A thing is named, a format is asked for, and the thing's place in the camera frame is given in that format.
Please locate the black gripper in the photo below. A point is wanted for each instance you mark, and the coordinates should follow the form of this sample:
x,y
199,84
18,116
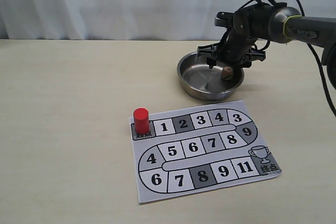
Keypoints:
x,y
237,46

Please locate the wooden die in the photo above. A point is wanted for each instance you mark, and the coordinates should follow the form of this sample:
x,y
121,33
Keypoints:
x,y
227,73

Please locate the stainless steel round bowl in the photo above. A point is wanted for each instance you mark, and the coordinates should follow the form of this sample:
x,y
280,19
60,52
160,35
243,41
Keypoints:
x,y
203,83

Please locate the red cylinder game piece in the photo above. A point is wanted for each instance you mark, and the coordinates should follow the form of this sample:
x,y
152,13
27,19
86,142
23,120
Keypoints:
x,y
141,120

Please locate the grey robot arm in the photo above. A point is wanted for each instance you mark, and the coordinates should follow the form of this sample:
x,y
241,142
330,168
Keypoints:
x,y
275,23

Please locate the paper game board sheet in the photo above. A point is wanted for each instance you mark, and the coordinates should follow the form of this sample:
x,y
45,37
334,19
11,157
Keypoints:
x,y
198,149

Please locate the white curtain backdrop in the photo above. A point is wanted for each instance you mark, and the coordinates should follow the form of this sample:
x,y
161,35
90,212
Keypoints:
x,y
126,19

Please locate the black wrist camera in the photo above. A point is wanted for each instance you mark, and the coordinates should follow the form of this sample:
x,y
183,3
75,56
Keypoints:
x,y
224,19

